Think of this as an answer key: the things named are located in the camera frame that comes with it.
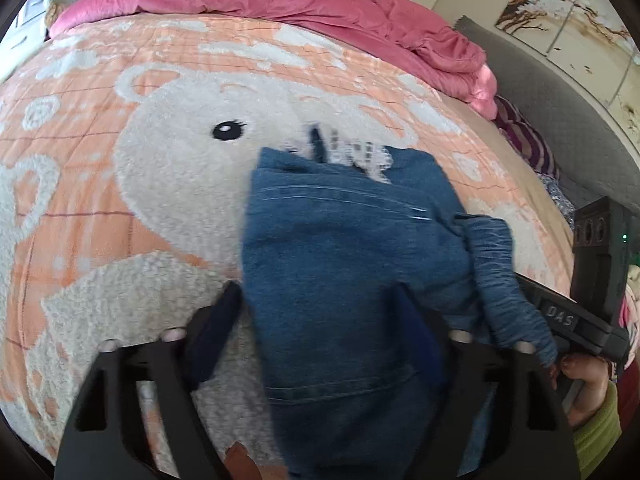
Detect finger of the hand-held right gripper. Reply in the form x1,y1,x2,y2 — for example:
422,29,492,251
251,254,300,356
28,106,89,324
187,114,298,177
309,126,329,165

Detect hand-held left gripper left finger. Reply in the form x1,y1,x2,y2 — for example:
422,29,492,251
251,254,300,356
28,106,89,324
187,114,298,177
54,280,247,480

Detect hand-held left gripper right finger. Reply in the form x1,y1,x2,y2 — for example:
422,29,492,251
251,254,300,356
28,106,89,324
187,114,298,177
394,284,582,480

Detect blue denim pants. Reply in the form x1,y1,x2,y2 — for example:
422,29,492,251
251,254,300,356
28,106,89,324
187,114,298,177
242,127,559,480

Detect person's right hand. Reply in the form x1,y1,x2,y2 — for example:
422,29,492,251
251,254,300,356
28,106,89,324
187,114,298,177
550,352,615,429

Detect pale clothes pile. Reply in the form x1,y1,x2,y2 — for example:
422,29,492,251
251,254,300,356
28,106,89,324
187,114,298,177
619,252,640,333

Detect blue floral cloth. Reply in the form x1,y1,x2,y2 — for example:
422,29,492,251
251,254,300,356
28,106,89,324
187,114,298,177
539,172,577,227

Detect grey quilted headboard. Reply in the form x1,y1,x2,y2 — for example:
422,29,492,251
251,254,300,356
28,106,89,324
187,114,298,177
452,15,640,222

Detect purple striped pillow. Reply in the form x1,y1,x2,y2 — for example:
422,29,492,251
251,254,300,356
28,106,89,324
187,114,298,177
494,95,561,179

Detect orange bear printed blanket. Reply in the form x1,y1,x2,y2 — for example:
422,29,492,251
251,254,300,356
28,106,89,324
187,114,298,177
0,12,577,480

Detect tree wall painting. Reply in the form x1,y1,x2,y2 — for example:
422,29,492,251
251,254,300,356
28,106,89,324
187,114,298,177
495,0,640,136

